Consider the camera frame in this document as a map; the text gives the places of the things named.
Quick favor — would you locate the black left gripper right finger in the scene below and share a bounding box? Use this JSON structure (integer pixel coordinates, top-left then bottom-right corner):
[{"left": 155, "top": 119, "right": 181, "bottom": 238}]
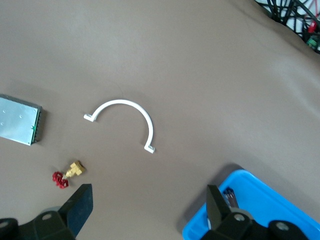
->
[{"left": 202, "top": 184, "right": 311, "bottom": 240}]

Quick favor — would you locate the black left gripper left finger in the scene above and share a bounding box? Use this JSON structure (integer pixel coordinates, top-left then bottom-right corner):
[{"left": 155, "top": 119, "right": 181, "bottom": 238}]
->
[{"left": 0, "top": 183, "right": 94, "bottom": 240}]

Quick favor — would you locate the long brown electrolytic capacitor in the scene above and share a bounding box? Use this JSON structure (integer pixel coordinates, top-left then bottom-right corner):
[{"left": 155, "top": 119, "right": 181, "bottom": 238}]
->
[{"left": 221, "top": 188, "right": 240, "bottom": 210}]

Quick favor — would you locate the blue plastic tray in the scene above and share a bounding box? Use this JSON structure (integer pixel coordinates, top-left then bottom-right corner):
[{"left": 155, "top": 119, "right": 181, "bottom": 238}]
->
[{"left": 181, "top": 169, "right": 320, "bottom": 240}]

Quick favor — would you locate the silver metal power module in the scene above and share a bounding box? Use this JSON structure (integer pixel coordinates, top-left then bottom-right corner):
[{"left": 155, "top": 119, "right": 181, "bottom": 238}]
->
[{"left": 0, "top": 93, "right": 43, "bottom": 147}]

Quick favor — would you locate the brown table mat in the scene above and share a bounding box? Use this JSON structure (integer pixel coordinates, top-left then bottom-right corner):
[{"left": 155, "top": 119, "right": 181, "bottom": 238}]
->
[{"left": 0, "top": 0, "right": 320, "bottom": 240}]

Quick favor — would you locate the brass valve red handle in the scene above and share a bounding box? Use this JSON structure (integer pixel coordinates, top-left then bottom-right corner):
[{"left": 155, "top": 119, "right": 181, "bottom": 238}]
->
[{"left": 51, "top": 160, "right": 87, "bottom": 190}]

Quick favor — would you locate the white half-ring pipe clamp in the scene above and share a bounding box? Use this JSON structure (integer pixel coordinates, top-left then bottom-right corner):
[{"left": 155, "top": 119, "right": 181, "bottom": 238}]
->
[{"left": 83, "top": 98, "right": 156, "bottom": 154}]

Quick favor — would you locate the green wire connector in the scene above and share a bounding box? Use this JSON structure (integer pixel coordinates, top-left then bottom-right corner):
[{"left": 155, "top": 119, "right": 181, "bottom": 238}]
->
[{"left": 306, "top": 37, "right": 320, "bottom": 51}]

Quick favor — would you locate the tangled wire bundle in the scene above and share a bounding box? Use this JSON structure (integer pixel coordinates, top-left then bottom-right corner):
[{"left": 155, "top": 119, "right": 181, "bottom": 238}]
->
[{"left": 254, "top": 0, "right": 320, "bottom": 55}]

